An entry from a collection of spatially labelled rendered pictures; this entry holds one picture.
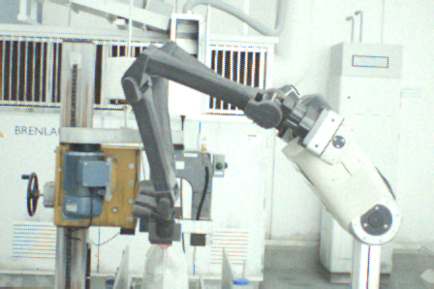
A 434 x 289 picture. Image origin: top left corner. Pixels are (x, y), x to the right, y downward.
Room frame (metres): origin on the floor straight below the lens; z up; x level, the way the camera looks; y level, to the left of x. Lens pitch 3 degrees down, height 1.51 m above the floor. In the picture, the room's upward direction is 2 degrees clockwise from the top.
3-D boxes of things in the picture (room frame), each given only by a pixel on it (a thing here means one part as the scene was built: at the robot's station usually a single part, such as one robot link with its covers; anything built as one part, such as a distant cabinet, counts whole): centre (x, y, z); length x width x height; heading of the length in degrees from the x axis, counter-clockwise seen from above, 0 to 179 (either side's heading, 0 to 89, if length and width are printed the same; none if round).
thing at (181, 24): (5.29, 0.24, 1.82); 0.51 x 0.27 x 0.71; 4
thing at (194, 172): (2.96, 0.13, 1.21); 0.30 x 0.25 x 0.30; 4
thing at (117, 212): (2.91, 0.47, 1.18); 0.34 x 0.25 x 0.31; 94
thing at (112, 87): (2.69, 0.34, 1.61); 0.17 x 0.17 x 0.17
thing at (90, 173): (2.58, 0.44, 1.25); 0.10 x 0.08 x 0.12; 119
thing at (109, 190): (2.74, 0.41, 1.23); 0.28 x 0.07 x 0.16; 4
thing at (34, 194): (2.87, 0.73, 1.13); 0.18 x 0.11 x 0.18; 4
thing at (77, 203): (2.67, 0.49, 1.21); 0.15 x 0.15 x 0.25
